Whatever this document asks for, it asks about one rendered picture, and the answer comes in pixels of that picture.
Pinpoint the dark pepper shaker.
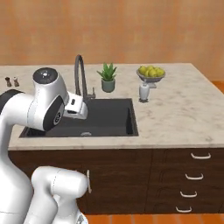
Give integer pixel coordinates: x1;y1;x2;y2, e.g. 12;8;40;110
4;76;13;88

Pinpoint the grey fruit bowl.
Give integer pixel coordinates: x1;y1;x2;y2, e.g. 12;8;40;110
136;69;167;89

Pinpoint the pale drawer handle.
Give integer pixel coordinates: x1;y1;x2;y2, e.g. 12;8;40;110
179;190;199;199
175;206;193;214
185;172;205;181
190;151;212;160

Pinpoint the dark wood drawer front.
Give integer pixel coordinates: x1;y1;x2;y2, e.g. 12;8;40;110
148;166;224;189
144;199;224;214
150;148;224;171
146;185;224;204

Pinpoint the dark wood cupboard door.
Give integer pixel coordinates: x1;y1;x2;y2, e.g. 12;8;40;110
7;150;88;205
76;149;153;214

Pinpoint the green plant in grey pot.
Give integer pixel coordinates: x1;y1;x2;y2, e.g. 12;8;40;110
96;62;118;94

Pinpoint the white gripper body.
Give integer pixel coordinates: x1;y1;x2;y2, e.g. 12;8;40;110
63;101;89;120

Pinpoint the dark grey curved tap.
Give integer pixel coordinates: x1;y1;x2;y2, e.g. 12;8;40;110
73;54;97;102

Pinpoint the black sink basin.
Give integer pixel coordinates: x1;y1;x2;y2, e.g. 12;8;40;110
18;98;140;138

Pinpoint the pale cupboard door handle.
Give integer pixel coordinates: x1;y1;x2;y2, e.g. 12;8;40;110
86;169;93;194

